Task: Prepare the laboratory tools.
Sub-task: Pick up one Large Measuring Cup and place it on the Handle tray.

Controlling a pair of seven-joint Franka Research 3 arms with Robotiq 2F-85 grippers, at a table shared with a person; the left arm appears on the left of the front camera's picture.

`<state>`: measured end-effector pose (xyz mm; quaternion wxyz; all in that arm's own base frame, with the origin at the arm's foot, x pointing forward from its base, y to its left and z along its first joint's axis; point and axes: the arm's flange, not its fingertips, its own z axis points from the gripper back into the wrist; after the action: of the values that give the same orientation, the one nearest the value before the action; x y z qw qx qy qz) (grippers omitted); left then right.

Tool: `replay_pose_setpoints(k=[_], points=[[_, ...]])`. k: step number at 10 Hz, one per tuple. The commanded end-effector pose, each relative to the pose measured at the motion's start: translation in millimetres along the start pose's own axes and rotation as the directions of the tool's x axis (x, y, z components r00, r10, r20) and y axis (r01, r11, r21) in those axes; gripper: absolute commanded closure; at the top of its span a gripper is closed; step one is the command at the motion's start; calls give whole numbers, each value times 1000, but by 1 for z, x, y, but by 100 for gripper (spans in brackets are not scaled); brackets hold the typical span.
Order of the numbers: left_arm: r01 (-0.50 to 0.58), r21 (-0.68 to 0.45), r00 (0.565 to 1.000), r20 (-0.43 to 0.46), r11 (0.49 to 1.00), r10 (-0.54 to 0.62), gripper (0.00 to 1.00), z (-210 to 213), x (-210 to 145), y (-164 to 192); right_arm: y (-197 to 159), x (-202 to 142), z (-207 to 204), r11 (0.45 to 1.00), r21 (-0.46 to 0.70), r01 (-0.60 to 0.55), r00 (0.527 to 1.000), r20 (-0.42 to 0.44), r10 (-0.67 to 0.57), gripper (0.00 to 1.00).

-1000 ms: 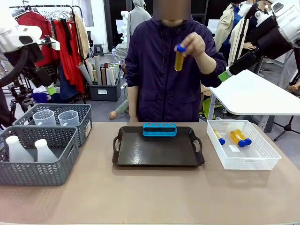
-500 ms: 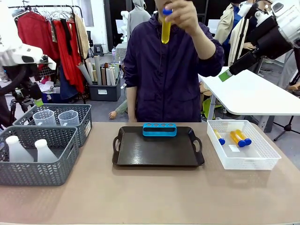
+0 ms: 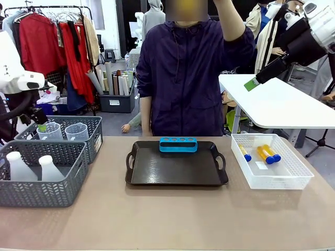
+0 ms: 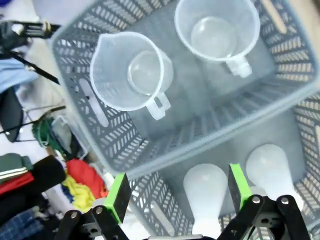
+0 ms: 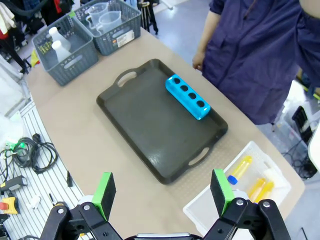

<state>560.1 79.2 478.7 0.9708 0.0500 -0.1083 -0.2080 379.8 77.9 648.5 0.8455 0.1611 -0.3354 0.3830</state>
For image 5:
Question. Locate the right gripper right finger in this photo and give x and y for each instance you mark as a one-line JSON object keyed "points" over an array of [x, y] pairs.
{"points": [[220, 192]]}

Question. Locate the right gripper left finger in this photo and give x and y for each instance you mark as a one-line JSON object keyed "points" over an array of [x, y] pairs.
{"points": [[103, 197]]}

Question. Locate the yellow tube with blue cap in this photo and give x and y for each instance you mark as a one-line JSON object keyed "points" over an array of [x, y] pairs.
{"points": [[266, 190], [257, 187], [242, 166]]}

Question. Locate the white plastic conical flask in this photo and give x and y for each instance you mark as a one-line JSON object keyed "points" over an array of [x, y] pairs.
{"points": [[61, 53], [56, 37]]}

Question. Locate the clear plastic measuring beaker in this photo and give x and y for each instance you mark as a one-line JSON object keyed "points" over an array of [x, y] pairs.
{"points": [[96, 15], [110, 22]]}

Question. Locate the person's right forearm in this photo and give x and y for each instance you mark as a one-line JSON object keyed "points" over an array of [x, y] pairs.
{"points": [[206, 35]]}

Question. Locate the person's right hand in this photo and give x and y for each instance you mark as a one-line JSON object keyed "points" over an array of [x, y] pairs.
{"points": [[198, 61]]}

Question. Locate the black clip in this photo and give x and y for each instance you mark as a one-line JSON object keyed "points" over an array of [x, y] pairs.
{"points": [[69, 179]]}

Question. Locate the white plastic bin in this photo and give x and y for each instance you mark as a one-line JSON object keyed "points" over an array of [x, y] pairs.
{"points": [[252, 152]]}

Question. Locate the black marker pen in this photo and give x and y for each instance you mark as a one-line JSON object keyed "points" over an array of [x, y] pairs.
{"points": [[52, 199]]}

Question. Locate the small white plastic piece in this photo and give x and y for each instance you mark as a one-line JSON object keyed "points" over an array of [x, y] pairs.
{"points": [[33, 202]]}

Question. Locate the dark brown serving tray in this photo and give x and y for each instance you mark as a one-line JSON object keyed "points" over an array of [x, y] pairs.
{"points": [[150, 125]]}

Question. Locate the grey yellow handheld tool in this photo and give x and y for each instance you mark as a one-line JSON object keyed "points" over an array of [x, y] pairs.
{"points": [[15, 183]]}

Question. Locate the yellow red emergency stop button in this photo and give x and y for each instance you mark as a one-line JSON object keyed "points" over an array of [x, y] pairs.
{"points": [[11, 203]]}

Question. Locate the blue test tube rack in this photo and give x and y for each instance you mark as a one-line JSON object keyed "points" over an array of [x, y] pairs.
{"points": [[180, 97]]}

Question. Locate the white rounded panel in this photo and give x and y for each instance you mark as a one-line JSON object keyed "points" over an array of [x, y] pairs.
{"points": [[315, 147]]}

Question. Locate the black crate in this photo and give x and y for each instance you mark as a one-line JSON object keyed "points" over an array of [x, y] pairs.
{"points": [[301, 120]]}

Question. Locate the clear plastic bag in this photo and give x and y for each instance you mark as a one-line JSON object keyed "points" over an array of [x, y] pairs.
{"points": [[10, 127]]}

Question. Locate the grey basket with flasks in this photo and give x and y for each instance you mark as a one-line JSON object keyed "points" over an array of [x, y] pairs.
{"points": [[57, 77]]}

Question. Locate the person's dark blue coat torso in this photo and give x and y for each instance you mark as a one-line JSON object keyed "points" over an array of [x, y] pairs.
{"points": [[250, 62]]}

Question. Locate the grey basket with label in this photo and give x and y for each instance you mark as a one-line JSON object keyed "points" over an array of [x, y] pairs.
{"points": [[107, 47]]}

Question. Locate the yellow cloth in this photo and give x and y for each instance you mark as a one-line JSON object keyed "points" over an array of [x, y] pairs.
{"points": [[35, 58]]}

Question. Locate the white label sticker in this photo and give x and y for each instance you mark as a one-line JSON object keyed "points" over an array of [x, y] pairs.
{"points": [[125, 39]]}

